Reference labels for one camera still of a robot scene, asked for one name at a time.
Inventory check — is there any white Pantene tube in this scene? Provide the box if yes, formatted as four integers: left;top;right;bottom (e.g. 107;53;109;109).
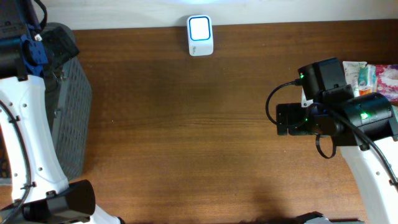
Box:
343;61;367;97

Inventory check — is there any dark grey plastic basket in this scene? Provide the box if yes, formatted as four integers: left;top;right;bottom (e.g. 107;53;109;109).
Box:
43;22;93;181

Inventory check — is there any purple tissue pack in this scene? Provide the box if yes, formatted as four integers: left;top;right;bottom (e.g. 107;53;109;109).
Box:
376;65;397;106

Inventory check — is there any small orange tissue pack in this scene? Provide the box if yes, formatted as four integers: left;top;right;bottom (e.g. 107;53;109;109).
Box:
359;88;373;96

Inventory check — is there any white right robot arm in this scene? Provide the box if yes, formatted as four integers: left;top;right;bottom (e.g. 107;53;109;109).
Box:
272;58;397;223

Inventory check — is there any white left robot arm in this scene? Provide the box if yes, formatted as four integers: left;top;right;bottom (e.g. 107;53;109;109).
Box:
1;1;122;223

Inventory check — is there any white barcode scanner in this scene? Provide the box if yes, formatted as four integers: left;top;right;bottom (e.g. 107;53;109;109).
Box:
187;15;214;57

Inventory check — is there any small teal tissue pack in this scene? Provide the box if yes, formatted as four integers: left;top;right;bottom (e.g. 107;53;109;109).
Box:
358;66;373;91

